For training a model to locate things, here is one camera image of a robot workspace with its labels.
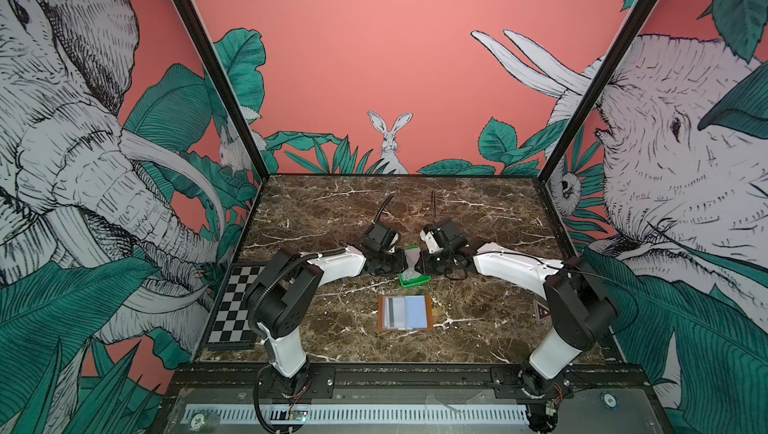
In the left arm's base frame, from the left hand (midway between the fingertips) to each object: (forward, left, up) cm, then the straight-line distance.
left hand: (411, 262), depth 90 cm
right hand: (-2, 0, +2) cm, 3 cm away
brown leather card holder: (-14, +3, -4) cm, 15 cm away
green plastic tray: (-5, 0, -4) cm, 6 cm away
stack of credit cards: (-3, 0, -2) cm, 3 cm away
